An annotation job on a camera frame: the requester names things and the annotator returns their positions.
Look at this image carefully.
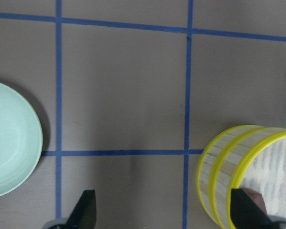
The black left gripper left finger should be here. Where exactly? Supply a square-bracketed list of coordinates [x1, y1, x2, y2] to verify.
[66, 190, 96, 229]

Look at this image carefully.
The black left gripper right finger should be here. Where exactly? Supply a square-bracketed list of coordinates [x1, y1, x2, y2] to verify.
[230, 188, 271, 229]

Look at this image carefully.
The yellow rimmed bamboo steamer tray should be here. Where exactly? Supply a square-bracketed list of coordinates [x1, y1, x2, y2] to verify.
[196, 125, 286, 229]

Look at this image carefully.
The mint green plate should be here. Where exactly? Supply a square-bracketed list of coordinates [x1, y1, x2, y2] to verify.
[0, 83, 43, 196]

